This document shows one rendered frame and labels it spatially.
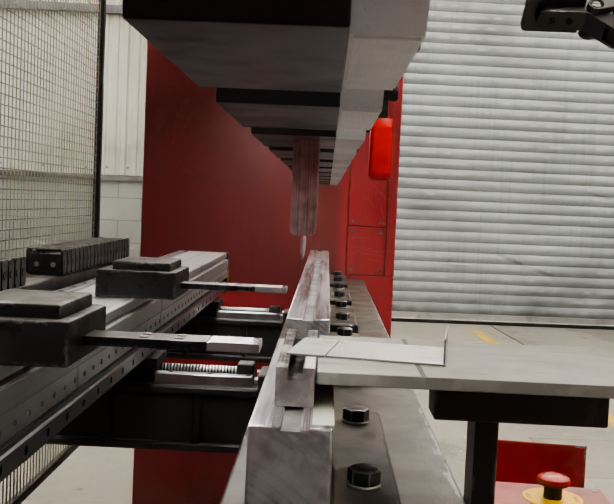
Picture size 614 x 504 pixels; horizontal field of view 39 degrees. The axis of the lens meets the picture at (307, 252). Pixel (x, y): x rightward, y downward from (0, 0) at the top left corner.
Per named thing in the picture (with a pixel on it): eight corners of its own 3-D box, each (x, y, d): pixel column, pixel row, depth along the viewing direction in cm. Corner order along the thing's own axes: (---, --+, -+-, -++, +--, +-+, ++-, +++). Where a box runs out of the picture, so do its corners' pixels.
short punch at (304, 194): (313, 261, 69) (319, 140, 68) (288, 260, 69) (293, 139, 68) (315, 254, 79) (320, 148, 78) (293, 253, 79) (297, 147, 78)
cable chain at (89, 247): (63, 275, 130) (64, 249, 130) (25, 274, 130) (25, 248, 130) (129, 257, 174) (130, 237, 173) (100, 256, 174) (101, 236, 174)
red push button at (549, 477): (572, 510, 104) (574, 480, 103) (538, 507, 104) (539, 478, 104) (565, 499, 108) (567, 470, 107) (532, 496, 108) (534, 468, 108)
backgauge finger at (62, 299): (254, 377, 69) (256, 315, 69) (-69, 362, 70) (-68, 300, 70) (265, 352, 81) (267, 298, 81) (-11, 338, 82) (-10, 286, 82)
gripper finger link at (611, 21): (626, -9, 60) (528, -13, 60) (634, 21, 58) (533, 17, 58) (612, 28, 62) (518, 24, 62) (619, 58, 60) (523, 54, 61)
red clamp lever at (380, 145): (394, 180, 88) (399, 82, 87) (353, 178, 88) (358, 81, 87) (392, 180, 90) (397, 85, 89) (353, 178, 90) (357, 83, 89)
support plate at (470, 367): (669, 401, 65) (670, 388, 65) (316, 384, 65) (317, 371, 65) (595, 358, 83) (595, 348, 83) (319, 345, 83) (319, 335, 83)
